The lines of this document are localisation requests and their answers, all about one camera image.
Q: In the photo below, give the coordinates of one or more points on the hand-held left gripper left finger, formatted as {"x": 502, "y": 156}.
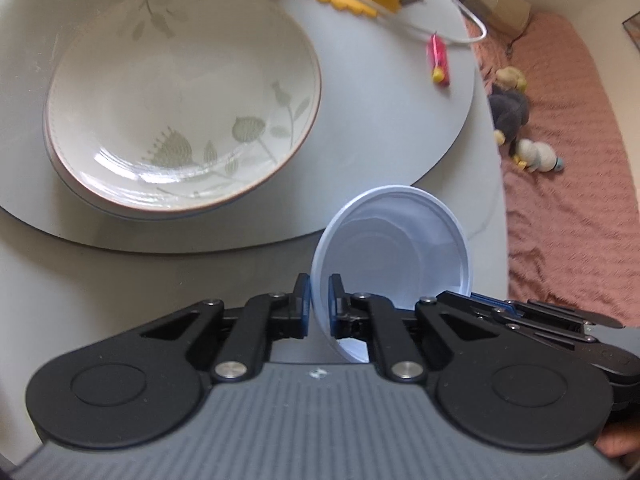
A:
{"x": 303, "y": 307}

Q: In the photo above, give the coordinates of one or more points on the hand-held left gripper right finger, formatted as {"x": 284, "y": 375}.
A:
{"x": 334, "y": 307}

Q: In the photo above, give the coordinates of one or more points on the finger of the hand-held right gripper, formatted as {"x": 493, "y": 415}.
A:
{"x": 545, "y": 329}
{"x": 500, "y": 304}

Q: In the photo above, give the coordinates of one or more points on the white plastic bowl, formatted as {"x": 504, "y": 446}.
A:
{"x": 395, "y": 245}

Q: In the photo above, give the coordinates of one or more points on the white plate with thistle print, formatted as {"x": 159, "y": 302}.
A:
{"x": 185, "y": 90}

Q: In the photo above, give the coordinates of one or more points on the person's right hand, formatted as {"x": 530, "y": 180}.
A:
{"x": 622, "y": 445}

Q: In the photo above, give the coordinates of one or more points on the pink blanket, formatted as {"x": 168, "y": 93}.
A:
{"x": 575, "y": 200}

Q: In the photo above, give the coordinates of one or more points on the white duck plush toy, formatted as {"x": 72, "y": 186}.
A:
{"x": 537, "y": 156}

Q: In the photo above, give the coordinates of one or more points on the grey round turntable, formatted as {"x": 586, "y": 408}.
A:
{"x": 390, "y": 125}

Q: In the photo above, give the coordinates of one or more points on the dark grey plush toy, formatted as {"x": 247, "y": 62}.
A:
{"x": 510, "y": 112}

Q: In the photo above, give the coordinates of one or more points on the beige plush toy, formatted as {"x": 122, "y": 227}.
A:
{"x": 511, "y": 79}

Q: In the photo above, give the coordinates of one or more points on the framed leaf wall picture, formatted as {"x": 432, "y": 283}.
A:
{"x": 633, "y": 35}

